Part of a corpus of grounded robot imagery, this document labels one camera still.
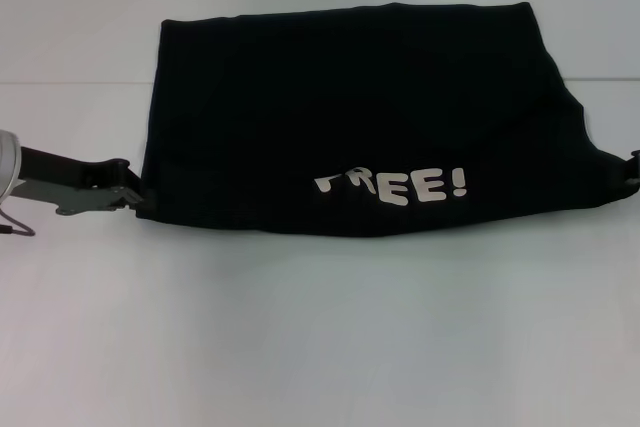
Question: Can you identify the black t-shirt with white print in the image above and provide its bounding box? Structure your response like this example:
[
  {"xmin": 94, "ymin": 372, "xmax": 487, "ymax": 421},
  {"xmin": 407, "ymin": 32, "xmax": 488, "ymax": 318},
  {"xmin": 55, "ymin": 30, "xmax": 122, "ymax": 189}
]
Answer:
[{"xmin": 134, "ymin": 0, "xmax": 640, "ymax": 243}]

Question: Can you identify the thin grey left gripper cable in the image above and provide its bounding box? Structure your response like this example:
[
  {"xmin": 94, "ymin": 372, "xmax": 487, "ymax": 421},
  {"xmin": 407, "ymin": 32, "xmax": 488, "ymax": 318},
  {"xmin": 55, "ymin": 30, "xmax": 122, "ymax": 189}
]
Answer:
[{"xmin": 0, "ymin": 206, "xmax": 36, "ymax": 238}]

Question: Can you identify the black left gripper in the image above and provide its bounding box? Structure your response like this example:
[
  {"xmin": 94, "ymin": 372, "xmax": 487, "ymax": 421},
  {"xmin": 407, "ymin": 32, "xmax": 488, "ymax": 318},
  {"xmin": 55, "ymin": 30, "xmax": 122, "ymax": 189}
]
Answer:
[{"xmin": 19, "ymin": 146, "xmax": 157, "ymax": 216}]

